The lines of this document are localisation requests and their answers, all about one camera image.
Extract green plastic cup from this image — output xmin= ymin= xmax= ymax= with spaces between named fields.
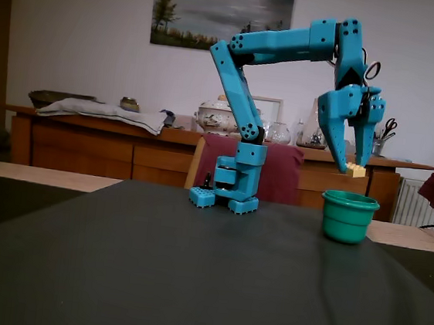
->
xmin=317 ymin=188 xmax=382 ymax=248

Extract white radiator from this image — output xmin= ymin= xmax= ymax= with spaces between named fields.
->
xmin=392 ymin=176 xmax=434 ymax=229

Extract grey folded cloth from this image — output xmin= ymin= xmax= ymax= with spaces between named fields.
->
xmin=33 ymin=93 xmax=169 ymax=137

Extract tall glass flask vase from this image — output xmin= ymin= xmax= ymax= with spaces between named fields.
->
xmin=295 ymin=96 xmax=339 ymax=151

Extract grey table mat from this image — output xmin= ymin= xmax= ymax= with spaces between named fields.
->
xmin=0 ymin=165 xmax=434 ymax=325

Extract small white picture frame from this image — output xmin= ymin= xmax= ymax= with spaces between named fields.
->
xmin=249 ymin=95 xmax=286 ymax=124

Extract small ceramic jar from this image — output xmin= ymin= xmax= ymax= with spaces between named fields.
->
xmin=118 ymin=95 xmax=142 ymax=114

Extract small clear glass bottle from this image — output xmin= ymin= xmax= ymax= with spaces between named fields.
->
xmin=291 ymin=118 xmax=306 ymax=146

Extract black handled scissors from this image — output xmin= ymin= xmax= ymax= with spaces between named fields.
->
xmin=380 ymin=117 xmax=399 ymax=143

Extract black table panel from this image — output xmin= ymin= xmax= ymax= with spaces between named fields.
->
xmin=0 ymin=173 xmax=86 ymax=252
xmin=371 ymin=241 xmax=434 ymax=305

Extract round glass bowl vase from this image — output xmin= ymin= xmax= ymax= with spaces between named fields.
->
xmin=263 ymin=120 xmax=294 ymax=146

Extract white painted soup tureen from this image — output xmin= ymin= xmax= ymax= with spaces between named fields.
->
xmin=193 ymin=92 xmax=245 ymax=138

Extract red white black servo cable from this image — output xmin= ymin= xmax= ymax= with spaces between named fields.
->
xmin=364 ymin=59 xmax=383 ymax=83

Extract wooden chair backrest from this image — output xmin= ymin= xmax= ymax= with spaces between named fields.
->
xmin=183 ymin=134 xmax=208 ymax=191

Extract wooden sideboard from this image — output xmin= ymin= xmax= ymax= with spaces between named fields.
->
xmin=0 ymin=103 xmax=434 ymax=228

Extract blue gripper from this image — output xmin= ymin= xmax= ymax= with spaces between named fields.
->
xmin=311 ymin=82 xmax=389 ymax=178

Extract cream white lego brick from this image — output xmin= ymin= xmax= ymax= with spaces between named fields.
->
xmin=345 ymin=162 xmax=368 ymax=181

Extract lake landscape painting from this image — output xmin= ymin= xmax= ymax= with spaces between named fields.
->
xmin=147 ymin=0 xmax=296 ymax=61

